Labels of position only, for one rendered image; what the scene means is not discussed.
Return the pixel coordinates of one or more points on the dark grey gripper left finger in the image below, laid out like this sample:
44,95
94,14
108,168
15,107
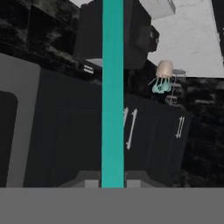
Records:
87,178

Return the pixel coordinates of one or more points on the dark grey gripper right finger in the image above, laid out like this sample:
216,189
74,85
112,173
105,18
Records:
140,178

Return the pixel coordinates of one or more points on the teal spatula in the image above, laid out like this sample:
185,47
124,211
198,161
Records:
113,96

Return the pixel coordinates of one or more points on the beige utensil pot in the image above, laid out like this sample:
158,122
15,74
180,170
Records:
164,68

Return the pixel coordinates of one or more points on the black cupboard run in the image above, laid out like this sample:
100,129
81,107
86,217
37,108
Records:
73,131

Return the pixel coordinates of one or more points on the grey dishwasher with dark panel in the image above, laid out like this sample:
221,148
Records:
26,116

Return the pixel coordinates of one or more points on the teal kitchen tool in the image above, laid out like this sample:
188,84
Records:
166,85
157,87

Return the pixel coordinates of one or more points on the black countertop appliance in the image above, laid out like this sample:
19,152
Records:
137,38

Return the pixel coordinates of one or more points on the white box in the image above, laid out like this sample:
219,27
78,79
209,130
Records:
159,8

